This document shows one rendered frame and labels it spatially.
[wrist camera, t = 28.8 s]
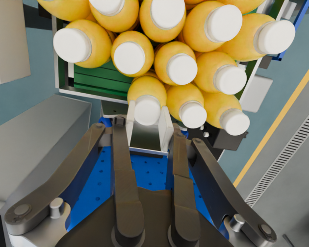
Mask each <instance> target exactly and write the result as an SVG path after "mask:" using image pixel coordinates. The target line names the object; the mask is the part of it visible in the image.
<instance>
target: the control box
mask: <svg viewBox="0 0 309 247"><path fill-rule="evenodd" d="M30 75H31V73H30V64H29V55H28V47H27V38H26V26H25V17H24V8H23V0H0V84H4V83H7V82H11V81H14V80H17V79H20V78H24V77H27V76H30Z"/></svg>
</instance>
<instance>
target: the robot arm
mask: <svg viewBox="0 0 309 247"><path fill-rule="evenodd" d="M134 110H135V101H134V100H130V102H129V109H128V114H127V115H121V114H119V115H117V116H115V117H114V120H113V126H112V127H105V125H104V124H102V123H94V124H92V125H91V127H90V128H89V129H88V130H87V132H86V133H85V134H84V135H83V137H82V138H81V139H80V140H79V142H78V143H77V144H76V145H75V147H74V148H73V149H72V150H71V152H70V153H69V154H68V155H67V157H66V158H65V159H64V160H63V162H62V163H61V164H60V165H59V167H58V168H57V169H56V170H55V172H54V173H53V174H52V175H51V177H50V178H49V179H48V180H47V181H46V182H45V183H44V184H42V185H41V186H39V187H38V188H37V189H35V190H34V191H32V192H31V193H29V194H28V195H27V196H25V197H24V198H22V199H21V200H20V201H18V202H17V203H15V204H14V205H12V206H11V207H10V208H9V209H8V210H7V212H6V213H5V215H4V221H5V224H6V228H7V231H8V235H9V238H10V242H11V245H12V247H272V246H273V244H274V243H275V242H276V241H277V234H276V233H275V231H274V230H273V228H272V227H271V226H270V225H269V224H268V223H267V222H266V221H265V220H264V219H263V218H262V217H260V216H259V215H258V214H257V213H256V212H255V211H254V210H253V209H252V208H251V207H250V206H249V205H248V204H247V203H246V202H245V201H244V199H243V198H242V196H241V195H240V194H239V192H238V191H237V189H236V188H235V187H234V185H233V184H232V182H231V181H230V179H229V178H228V176H227V175H226V174H225V172H224V171H223V169H222V168H221V166H220V165H219V163H218V162H217V160H216V159H215V158H214V156H213V155H212V153H211V152H210V150H209V149H208V147H207V146H206V144H205V143H204V142H203V140H201V139H199V138H193V139H192V141H191V140H188V139H186V138H185V135H184V134H182V133H181V130H180V127H179V125H178V124H177V123H172V121H171V118H170V114H169V111H168V107H167V106H162V109H161V114H160V118H159V121H158V130H159V138H160V147H161V151H162V152H167V151H168V149H169V152H168V155H167V158H168V161H167V174H166V186H165V190H158V191H152V190H149V189H145V188H142V187H138V186H137V182H136V176H135V171H134V170H133V169H132V165H131V159H130V152H129V146H130V140H131V134H132V128H133V121H134ZM108 146H111V158H110V197H109V198H108V199H107V200H106V201H105V202H103V203H102V204H101V205H100V206H99V207H97V208H96V209H95V210H94V211H93V212H92V213H90V214H89V215H88V216H87V217H86V218H84V219H83V220H82V221H81V222H79V223H78V224H77V225H76V226H75V227H73V228H72V229H71V230H70V231H69V232H68V231H67V229H68V227H69V225H70V223H71V211H72V209H73V207H74V205H75V203H76V201H77V199H78V197H79V195H80V194H81V192H82V190H83V188H84V186H85V184H86V182H87V180H88V178H89V176H90V174H91V172H92V170H93V168H94V166H95V164H96V162H97V160H98V158H99V156H100V154H101V152H102V150H103V147H108ZM189 168H190V171H191V173H192V175H193V178H194V180H195V182H196V185H197V187H198V189H199V191H200V194H201V196H202V198H203V201H204V203H205V205H206V208H207V210H208V212H209V214H210V217H211V219H212V221H213V223H214V225H215V227H216V228H215V227H214V226H213V225H212V224H211V223H210V222H209V221H208V220H207V219H206V218H205V217H204V215H203V214H202V213H201V212H200V211H199V210H198V209H197V208H196V201H195V193H194V185H193V179H192V178H190V177H189Z"/></svg>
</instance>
